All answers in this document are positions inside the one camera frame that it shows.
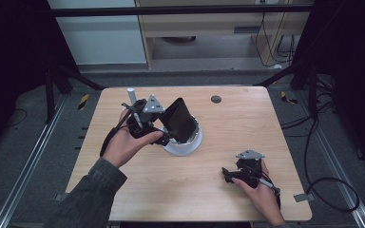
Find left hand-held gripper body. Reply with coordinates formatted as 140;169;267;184
125;94;166;140

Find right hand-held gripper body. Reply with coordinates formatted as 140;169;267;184
235;149;266;188

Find black case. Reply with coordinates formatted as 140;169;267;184
158;97;198;144

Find person's right hand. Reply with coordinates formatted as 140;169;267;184
231;159;286;225

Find person's left hand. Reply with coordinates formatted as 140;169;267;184
102;108;164;169

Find white stand with pole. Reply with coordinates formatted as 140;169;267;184
126;87;203;157

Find yellow black striped tape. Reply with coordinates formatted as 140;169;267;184
77;93;90;111
279;90;298;105

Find white cabinet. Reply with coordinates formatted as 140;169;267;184
48;0;148;67

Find wooden desk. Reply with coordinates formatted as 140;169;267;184
134;0;312;69

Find black metal stand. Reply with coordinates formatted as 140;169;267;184
256;58;320;121
43;61;106;125

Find black horizontal bar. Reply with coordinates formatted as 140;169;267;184
48;4;316;17

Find dark curtain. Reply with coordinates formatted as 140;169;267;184
293;0;365;177
0;0;81;156

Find right hand-held gripper cable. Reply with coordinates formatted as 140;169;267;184
259;176;282;211

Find hand-held gripper cable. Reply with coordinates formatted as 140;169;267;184
99;103;141;159
259;176;282;211

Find left hand-held gripper cable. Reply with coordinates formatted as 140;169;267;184
99;103;141;159

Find black looped floor cable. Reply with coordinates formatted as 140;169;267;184
280;115;361;213

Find aluminium floor rail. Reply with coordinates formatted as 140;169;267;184
0;94;68;228
297;90;365;228

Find black hanging cables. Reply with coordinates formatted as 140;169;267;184
254;11;298;68

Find thin black floor cable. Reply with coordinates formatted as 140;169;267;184
2;107;29;129

